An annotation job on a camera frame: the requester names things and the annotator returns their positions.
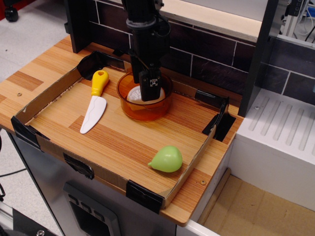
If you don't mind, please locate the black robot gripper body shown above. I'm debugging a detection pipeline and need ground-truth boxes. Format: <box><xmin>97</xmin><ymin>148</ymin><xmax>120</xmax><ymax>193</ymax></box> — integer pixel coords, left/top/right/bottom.
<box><xmin>126</xmin><ymin>15</ymin><xmax>170</xmax><ymax>71</ymax></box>

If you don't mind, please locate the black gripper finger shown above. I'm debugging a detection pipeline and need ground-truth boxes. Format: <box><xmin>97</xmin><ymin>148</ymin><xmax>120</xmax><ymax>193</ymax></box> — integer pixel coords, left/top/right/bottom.
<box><xmin>139</xmin><ymin>69</ymin><xmax>161</xmax><ymax>101</ymax></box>
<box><xmin>130</xmin><ymin>55</ymin><xmax>141</xmax><ymax>84</ymax></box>

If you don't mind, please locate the white rice sushi toy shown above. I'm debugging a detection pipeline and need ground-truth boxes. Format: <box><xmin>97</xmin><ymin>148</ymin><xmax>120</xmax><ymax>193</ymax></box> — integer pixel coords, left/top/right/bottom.
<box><xmin>126</xmin><ymin>86</ymin><xmax>165</xmax><ymax>105</ymax></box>

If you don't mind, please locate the orange transparent plastic pot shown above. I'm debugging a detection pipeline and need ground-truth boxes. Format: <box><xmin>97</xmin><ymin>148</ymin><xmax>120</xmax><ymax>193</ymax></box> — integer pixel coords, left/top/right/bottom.
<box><xmin>117</xmin><ymin>72</ymin><xmax>173</xmax><ymax>121</ymax></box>

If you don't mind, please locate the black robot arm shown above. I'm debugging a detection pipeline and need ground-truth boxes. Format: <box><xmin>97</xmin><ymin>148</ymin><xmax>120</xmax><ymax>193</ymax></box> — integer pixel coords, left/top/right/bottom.
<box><xmin>122</xmin><ymin>0</ymin><xmax>171</xmax><ymax>102</ymax></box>

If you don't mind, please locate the cardboard fence with black tape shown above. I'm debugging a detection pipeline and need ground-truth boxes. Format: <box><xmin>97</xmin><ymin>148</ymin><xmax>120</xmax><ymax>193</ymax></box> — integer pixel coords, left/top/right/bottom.
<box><xmin>11</xmin><ymin>51</ymin><xmax>242</xmax><ymax>221</ymax></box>

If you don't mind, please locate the light wooden shelf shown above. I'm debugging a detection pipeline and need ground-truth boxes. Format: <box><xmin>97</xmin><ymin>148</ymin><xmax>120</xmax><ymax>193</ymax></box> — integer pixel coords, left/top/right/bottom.
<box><xmin>161</xmin><ymin>0</ymin><xmax>262</xmax><ymax>43</ymax></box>

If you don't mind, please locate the green toy pear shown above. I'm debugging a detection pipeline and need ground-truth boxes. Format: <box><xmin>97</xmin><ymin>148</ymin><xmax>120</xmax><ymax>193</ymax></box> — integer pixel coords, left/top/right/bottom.
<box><xmin>148</xmin><ymin>146</ymin><xmax>183</xmax><ymax>173</ymax></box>

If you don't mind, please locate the black caster wheel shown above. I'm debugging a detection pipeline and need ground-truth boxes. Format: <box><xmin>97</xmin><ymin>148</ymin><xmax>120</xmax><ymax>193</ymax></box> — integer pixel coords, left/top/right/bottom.
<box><xmin>3</xmin><ymin>0</ymin><xmax>19</xmax><ymax>22</ymax></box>

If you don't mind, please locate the white toy sink drainboard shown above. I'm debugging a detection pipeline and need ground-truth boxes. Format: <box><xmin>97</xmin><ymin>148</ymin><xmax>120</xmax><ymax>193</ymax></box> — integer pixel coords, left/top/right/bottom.
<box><xmin>228</xmin><ymin>89</ymin><xmax>315</xmax><ymax>210</ymax></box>

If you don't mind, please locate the grey toy oven front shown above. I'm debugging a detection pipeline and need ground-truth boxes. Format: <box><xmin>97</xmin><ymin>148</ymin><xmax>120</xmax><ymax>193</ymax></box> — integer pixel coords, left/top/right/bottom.
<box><xmin>63</xmin><ymin>183</ymin><xmax>121</xmax><ymax>236</ymax></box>

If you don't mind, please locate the yellow handled white toy knife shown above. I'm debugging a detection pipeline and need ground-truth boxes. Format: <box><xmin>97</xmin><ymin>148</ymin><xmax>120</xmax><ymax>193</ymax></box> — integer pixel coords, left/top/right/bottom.
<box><xmin>80</xmin><ymin>70</ymin><xmax>109</xmax><ymax>134</ymax></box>

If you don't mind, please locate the dark grey vertical post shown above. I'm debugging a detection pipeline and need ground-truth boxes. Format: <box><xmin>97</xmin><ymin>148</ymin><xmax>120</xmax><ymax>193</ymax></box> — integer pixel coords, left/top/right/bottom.
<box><xmin>238</xmin><ymin>0</ymin><xmax>279</xmax><ymax>117</ymax></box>

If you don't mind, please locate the aluminium frame with cables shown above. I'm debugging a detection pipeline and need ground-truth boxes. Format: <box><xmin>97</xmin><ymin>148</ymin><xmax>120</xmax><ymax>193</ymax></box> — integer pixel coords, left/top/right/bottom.
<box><xmin>278</xmin><ymin>0</ymin><xmax>315</xmax><ymax>45</ymax></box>

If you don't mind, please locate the black cable on floor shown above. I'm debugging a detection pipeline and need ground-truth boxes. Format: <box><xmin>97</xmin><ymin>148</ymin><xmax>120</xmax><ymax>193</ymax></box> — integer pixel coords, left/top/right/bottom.
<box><xmin>0</xmin><ymin>168</ymin><xmax>27</xmax><ymax>177</ymax></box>

